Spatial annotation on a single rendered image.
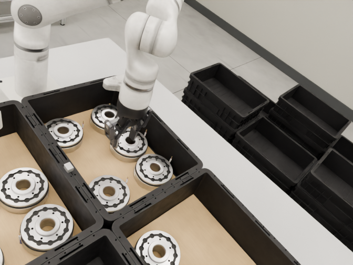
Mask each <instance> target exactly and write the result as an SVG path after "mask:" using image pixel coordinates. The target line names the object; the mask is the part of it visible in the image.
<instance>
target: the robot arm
mask: <svg viewBox="0 0 353 265"><path fill-rule="evenodd" d="M120 1H124V0H12V3H11V15H12V17H13V19H14V21H15V23H14V34H13V36H14V70H15V91H16V94H18V95H19V96H21V97H23V98H24V97H26V96H30V95H34V94H39V93H43V92H46V91H47V76H48V59H49V41H50V28H51V24H52V23H54V22H57V21H59V20H61V19H64V18H66V17H69V16H71V15H75V14H78V13H82V12H86V11H89V10H92V9H95V8H98V7H103V6H107V5H110V4H114V3H117V2H120ZM183 2H184V0H149V1H148V3H147V6H146V13H143V12H135V13H133V14H132V15H131V16H130V17H129V18H128V20H127V22H126V25H125V29H124V39H125V45H126V53H127V65H126V70H125V73H124V74H121V75H117V76H113V77H109V78H106V79H104V80H103V88H104V89H106V90H113V91H119V97H118V101H117V114H116V116H115V118H114V119H113V120H111V121H109V120H108V119H107V120H105V121H104V126H105V135H106V136H107V138H108V139H109V140H110V144H111V146H112V147H113V148H114V149H116V148H118V144H119V140H120V139H119V138H120V137H121V135H122V134H124V133H125V132H126V131H127V129H128V128H129V127H131V129H130V133H129V137H130V139H131V140H132V141H134V140H135V139H136V137H137V135H138V132H139V131H140V130H141V127H143V128H144V127H145V126H146V125H147V123H148V121H149V119H150V117H151V115H152V113H153V111H152V110H151V109H150V108H149V104H150V101H151V97H152V93H153V87H154V84H155V80H156V78H157V75H158V71H159V66H158V64H157V62H156V61H155V60H154V59H153V58H151V57H150V56H148V55H147V54H146V53H149V54H151V55H154V56H157V57H161V58H164V57H167V56H169V55H171V54H172V52H173V51H174V49H175V47H176V44H177V38H178V28H177V19H178V15H179V13H180V10H181V8H182V5H183ZM145 52H146V53H145ZM143 119H144V122H143V121H142V120H143ZM119 125H120V126H119ZM116 131H117V132H118V134H116Z"/></svg>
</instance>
